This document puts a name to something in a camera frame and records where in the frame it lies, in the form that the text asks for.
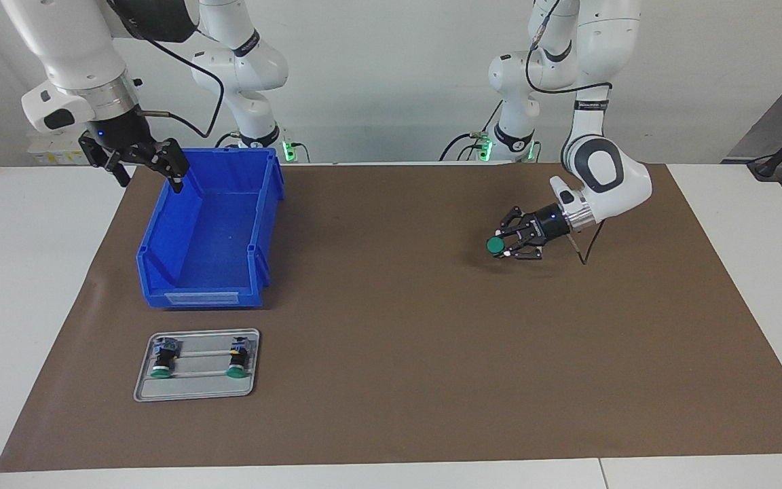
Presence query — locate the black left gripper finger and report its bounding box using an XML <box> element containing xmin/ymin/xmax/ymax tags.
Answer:
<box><xmin>505</xmin><ymin>241</ymin><xmax>545</xmax><ymax>262</ymax></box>
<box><xmin>498</xmin><ymin>206</ymin><xmax>534</xmax><ymax>235</ymax></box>

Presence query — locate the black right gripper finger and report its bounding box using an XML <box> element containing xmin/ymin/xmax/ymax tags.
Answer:
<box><xmin>79</xmin><ymin>134</ymin><xmax>132</xmax><ymax>187</ymax></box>
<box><xmin>130</xmin><ymin>138</ymin><xmax>190</xmax><ymax>194</ymax></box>

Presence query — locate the white box yellow label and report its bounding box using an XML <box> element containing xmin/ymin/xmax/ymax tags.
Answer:
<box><xmin>28</xmin><ymin>131</ymin><xmax>93</xmax><ymax>167</ymax></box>

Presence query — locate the blue plastic storage bin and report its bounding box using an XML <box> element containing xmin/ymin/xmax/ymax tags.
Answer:
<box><xmin>136</xmin><ymin>147</ymin><xmax>286</xmax><ymax>310</ymax></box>

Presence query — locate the brown table mat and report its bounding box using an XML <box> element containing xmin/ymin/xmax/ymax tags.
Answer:
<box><xmin>0</xmin><ymin>162</ymin><xmax>782</xmax><ymax>473</ymax></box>

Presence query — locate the silver metal tray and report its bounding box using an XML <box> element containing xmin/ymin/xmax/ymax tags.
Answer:
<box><xmin>133</xmin><ymin>328</ymin><xmax>261</xmax><ymax>403</ymax></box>

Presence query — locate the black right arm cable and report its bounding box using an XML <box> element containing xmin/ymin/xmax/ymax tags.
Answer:
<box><xmin>130</xmin><ymin>27</ymin><xmax>225</xmax><ymax>137</ymax></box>

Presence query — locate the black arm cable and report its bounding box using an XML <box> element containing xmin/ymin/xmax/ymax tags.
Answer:
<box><xmin>525</xmin><ymin>0</ymin><xmax>614</xmax><ymax>266</ymax></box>
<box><xmin>130</xmin><ymin>27</ymin><xmax>225</xmax><ymax>137</ymax></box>

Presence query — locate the black base cable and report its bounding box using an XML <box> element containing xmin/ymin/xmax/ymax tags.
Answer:
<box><xmin>213</xmin><ymin>129</ymin><xmax>310</xmax><ymax>164</ymax></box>
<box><xmin>439</xmin><ymin>102</ymin><xmax>500</xmax><ymax>162</ymax></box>

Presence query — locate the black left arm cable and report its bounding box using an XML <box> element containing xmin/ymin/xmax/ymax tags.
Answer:
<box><xmin>525</xmin><ymin>0</ymin><xmax>614</xmax><ymax>266</ymax></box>

